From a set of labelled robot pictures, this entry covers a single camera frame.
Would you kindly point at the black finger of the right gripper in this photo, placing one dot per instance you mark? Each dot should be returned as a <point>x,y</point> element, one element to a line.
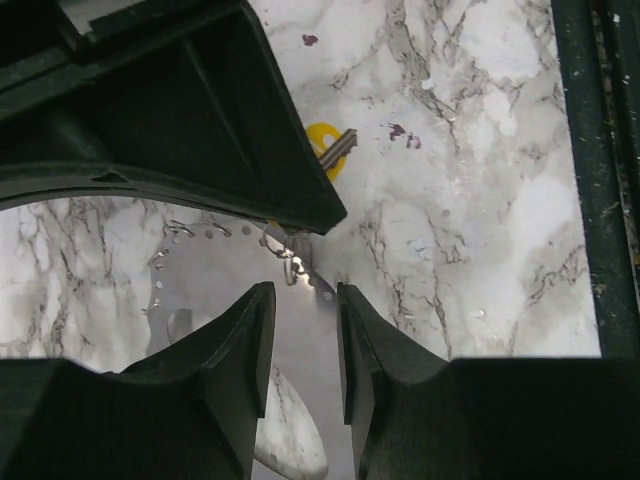
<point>176,101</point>

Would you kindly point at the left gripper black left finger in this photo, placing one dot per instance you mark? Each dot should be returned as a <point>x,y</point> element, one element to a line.
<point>189,411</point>

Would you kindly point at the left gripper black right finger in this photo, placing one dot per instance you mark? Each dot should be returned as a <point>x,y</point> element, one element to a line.
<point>414,415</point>

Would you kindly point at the large metal key ring band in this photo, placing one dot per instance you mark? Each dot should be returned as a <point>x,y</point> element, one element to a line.
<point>196,272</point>

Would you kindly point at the yellow key tag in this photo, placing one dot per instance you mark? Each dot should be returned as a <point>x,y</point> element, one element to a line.
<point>321,136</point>

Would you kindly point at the small silver key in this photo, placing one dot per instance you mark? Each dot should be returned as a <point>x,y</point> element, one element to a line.
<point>340,148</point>

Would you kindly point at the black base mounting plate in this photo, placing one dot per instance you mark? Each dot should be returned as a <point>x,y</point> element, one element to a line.
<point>611,272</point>

